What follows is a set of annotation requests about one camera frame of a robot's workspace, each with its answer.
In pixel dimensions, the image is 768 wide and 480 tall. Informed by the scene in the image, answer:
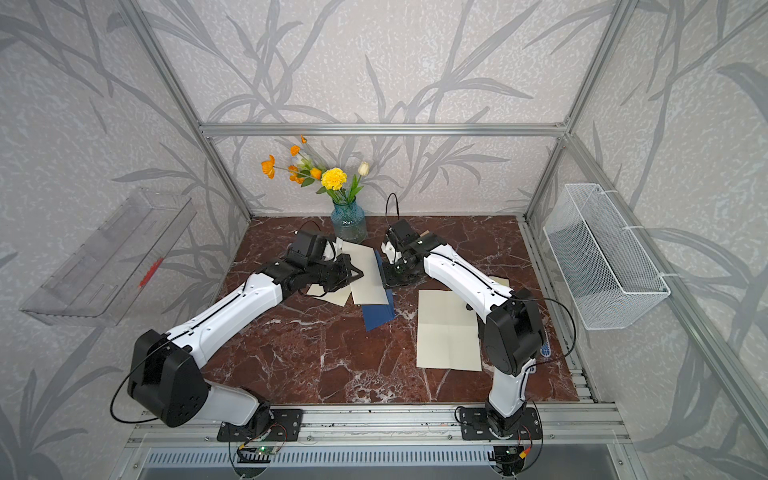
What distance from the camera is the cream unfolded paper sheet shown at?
0.86 m

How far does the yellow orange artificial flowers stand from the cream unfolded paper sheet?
424mm

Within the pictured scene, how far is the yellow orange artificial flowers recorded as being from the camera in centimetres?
88
